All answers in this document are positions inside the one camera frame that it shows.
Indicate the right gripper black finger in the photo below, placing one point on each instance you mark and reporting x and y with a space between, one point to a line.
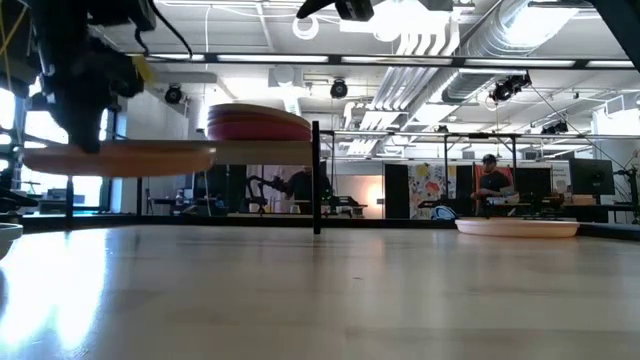
320 7

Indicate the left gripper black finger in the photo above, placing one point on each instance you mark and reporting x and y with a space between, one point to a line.
87 132

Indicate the salmon plate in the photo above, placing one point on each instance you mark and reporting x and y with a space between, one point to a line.
150 160

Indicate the purple plate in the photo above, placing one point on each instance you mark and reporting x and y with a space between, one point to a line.
260 114

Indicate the red-orange plate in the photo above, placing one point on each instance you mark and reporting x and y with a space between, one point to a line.
260 120

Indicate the sage green plate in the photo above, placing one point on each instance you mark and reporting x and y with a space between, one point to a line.
9 240

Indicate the magenta plate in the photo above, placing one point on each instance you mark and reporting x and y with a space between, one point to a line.
260 132

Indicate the pale peach plate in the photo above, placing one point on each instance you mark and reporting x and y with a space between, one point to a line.
517 229

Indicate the black background robot arm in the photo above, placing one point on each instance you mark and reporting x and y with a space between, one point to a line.
270 184

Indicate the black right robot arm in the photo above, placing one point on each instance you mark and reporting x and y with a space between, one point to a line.
627 25

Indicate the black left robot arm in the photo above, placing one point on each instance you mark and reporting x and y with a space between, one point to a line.
75 15

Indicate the yellow tag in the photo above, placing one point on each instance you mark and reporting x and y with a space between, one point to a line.
142 67

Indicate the black ceiling spotlight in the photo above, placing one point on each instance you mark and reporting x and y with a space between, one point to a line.
172 95
507 89
555 128
338 89

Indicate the black dish rack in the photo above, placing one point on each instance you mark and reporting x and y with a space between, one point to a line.
265 152

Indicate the person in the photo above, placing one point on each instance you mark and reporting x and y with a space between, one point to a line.
495 182
305 187

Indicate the black partition panel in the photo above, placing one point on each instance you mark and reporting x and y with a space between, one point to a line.
396 190

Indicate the colourful floral poster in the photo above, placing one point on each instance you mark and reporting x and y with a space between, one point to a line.
430 187

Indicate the blue and white round object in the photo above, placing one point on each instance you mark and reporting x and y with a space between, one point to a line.
444 214

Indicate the black computer monitor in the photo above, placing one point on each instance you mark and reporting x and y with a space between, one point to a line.
592 177
532 182

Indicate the black aluminium rig frame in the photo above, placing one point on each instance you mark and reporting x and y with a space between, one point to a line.
200 223

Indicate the silver ceiling duct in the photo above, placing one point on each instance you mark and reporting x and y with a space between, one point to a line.
505 30

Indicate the black background rack frame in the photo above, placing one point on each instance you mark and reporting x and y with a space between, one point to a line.
485 135

